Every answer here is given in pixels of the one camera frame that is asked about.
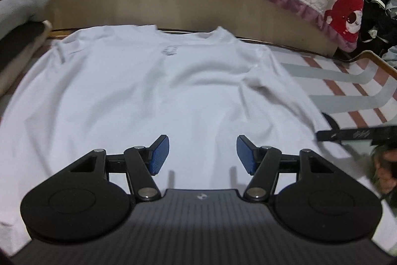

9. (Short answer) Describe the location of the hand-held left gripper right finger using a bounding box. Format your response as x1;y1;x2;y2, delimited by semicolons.
236;135;337;203

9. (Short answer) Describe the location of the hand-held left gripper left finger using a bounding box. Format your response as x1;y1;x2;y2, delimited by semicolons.
70;135;170;203

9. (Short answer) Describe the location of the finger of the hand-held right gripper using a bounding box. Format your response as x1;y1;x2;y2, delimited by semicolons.
316;127;397;143

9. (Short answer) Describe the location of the white t-shirt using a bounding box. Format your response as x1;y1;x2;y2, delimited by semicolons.
0;25;357;256

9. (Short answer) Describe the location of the person's right hand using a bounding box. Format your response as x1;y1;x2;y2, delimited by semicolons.
372;145;397;195

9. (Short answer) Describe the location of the dark cloth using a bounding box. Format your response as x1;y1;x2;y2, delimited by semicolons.
357;0;397;57

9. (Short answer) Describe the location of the grey folded sweater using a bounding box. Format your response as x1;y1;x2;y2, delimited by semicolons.
0;0;50;36

